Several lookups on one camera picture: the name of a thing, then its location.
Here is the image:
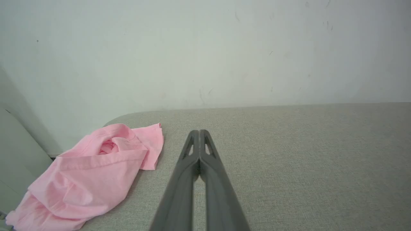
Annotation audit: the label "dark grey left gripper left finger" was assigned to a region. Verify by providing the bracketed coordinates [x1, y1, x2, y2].
[149, 130, 201, 231]

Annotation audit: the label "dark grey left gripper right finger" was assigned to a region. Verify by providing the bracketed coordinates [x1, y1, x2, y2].
[199, 129, 251, 231]

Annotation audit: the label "pink t-shirt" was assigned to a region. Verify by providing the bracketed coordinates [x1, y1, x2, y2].
[5, 123, 164, 231]

